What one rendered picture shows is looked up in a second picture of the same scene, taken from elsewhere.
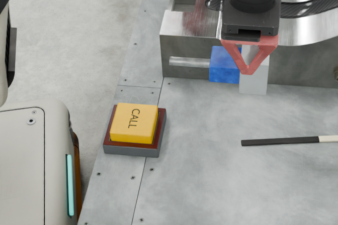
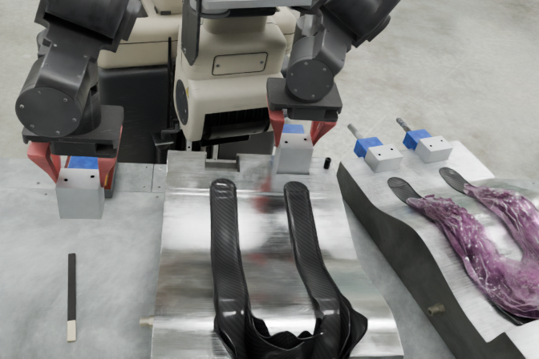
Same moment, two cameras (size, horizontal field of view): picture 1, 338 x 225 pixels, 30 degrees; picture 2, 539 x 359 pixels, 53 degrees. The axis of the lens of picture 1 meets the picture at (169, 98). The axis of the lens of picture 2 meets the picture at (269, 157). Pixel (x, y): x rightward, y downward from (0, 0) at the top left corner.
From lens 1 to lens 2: 0.89 m
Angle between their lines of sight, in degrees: 48
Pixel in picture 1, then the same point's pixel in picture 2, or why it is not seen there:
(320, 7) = (228, 275)
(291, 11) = (228, 255)
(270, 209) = not seen: outside the picture
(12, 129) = not seen: hidden behind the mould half
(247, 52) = (78, 172)
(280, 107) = (123, 286)
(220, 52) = (92, 161)
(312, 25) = (191, 266)
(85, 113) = not seen: hidden behind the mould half
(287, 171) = (28, 294)
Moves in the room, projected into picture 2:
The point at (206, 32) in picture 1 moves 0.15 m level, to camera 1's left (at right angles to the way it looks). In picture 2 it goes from (172, 180) to (157, 119)
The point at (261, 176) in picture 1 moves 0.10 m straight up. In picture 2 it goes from (25, 272) to (13, 221)
